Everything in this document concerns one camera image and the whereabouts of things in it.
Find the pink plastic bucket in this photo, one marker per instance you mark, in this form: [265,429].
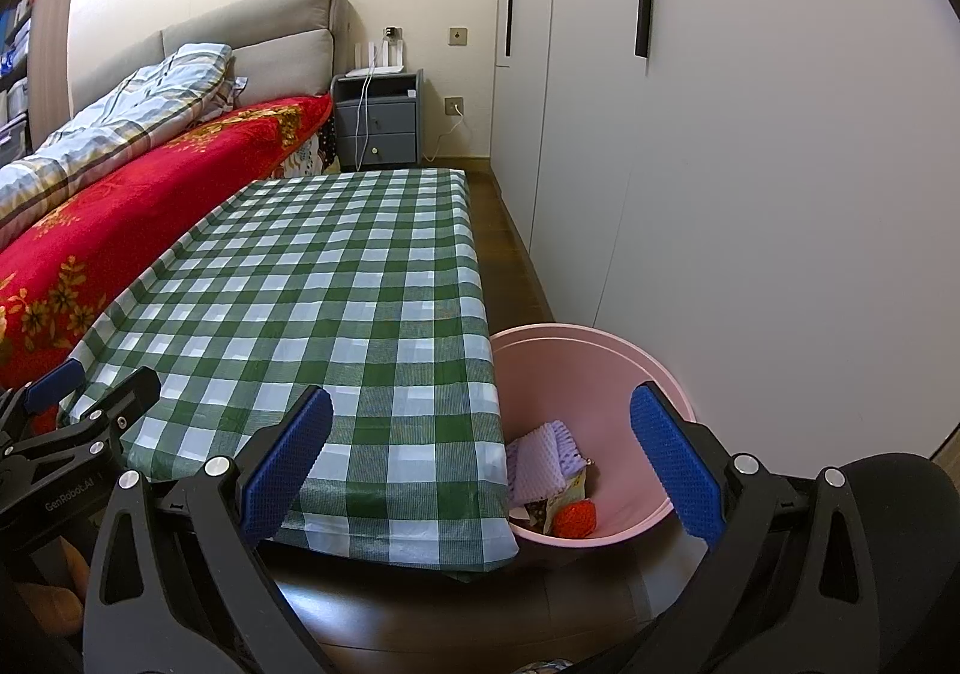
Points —
[585,389]

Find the wooden shelving unit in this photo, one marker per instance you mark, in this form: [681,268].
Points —
[52,29]

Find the person's left hand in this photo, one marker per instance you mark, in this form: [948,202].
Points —
[52,603]

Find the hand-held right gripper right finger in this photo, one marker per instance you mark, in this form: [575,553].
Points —
[675,464]

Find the green snack packet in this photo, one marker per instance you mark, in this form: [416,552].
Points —
[574,486]

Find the red packet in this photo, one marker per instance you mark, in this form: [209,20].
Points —
[576,520]

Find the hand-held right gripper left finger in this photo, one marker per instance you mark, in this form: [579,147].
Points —
[289,460]

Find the white wardrobe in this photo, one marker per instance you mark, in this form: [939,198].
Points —
[750,194]

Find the red floral blanket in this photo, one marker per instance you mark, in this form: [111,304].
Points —
[112,224]

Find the floral bed sheet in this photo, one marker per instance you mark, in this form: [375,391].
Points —
[311,156]

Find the beige padded headboard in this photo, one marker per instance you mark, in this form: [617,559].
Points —
[285,51]

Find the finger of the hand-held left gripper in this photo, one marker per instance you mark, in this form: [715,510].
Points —
[127,400]
[52,383]

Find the green checked tablecloth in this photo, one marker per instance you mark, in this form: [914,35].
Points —
[337,284]

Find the plaid quilt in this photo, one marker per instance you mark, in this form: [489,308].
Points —
[127,111]

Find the white router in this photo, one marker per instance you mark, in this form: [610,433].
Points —
[375,71]

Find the grey nightstand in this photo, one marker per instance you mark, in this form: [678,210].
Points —
[379,126]

